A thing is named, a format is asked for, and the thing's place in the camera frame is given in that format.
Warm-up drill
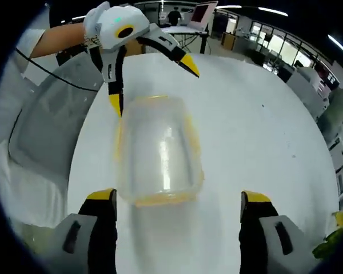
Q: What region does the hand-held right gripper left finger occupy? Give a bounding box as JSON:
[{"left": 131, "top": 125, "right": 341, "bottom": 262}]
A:
[{"left": 53, "top": 187, "right": 118, "bottom": 274}]

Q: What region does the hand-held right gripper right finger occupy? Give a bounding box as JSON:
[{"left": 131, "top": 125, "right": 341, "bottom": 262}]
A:
[{"left": 238, "top": 190, "right": 307, "bottom": 274}]

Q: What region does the clear container with yellow clips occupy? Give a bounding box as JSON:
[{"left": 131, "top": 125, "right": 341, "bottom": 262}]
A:
[{"left": 113, "top": 95, "right": 206, "bottom": 207}]

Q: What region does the person's left hand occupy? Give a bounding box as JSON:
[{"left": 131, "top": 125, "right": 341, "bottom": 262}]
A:
[{"left": 83, "top": 1, "right": 111, "bottom": 37}]

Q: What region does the white standing desk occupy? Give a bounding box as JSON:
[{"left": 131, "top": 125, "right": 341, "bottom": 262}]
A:
[{"left": 159, "top": 25, "right": 210, "bottom": 55}]

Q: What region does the green potted plant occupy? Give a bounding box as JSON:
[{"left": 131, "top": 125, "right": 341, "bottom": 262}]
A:
[{"left": 311, "top": 205, "right": 343, "bottom": 261}]

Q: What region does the bead bracelet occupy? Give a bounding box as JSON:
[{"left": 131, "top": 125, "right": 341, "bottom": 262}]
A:
[{"left": 84, "top": 34, "right": 102, "bottom": 48}]

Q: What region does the large monitor with pink frame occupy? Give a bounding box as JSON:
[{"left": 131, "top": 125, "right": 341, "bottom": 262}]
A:
[{"left": 189, "top": 1, "right": 219, "bottom": 30}]

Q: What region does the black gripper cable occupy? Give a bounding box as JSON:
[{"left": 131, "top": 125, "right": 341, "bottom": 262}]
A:
[{"left": 15, "top": 47, "right": 100, "bottom": 92}]

